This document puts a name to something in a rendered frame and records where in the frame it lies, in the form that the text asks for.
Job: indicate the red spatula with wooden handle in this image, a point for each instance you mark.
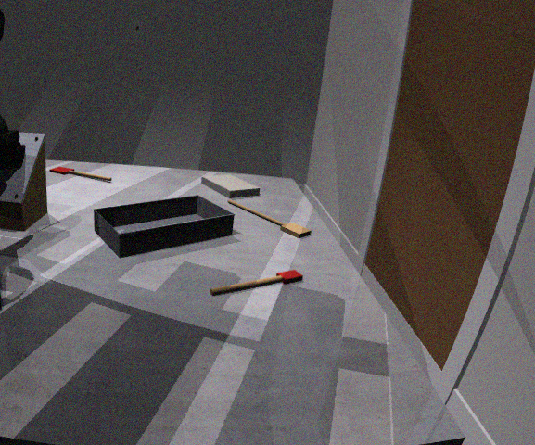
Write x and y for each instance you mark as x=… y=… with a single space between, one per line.
x=71 y=171

